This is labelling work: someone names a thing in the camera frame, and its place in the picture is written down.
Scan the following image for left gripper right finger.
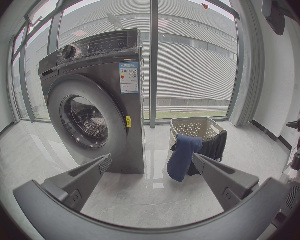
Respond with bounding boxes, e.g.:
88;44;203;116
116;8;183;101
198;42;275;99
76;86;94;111
192;153;260;212

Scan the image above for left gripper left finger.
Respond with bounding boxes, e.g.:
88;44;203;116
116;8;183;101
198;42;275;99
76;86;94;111
43;153;112;212

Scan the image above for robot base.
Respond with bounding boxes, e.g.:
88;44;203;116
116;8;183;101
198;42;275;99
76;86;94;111
270;170;300;232

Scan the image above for cream laundry basket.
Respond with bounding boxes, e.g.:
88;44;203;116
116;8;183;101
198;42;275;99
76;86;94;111
169;117;227;177

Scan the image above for grey washing machine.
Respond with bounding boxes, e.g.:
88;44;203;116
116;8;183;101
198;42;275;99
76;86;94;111
37;28;146;175

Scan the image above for black garment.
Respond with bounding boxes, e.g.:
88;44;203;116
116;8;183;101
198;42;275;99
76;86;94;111
187;130;227;176

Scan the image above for dark blue garment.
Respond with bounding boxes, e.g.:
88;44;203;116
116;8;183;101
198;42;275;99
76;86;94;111
167;133;204;182

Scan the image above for window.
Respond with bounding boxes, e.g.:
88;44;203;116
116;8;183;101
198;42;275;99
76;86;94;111
12;0;241;129

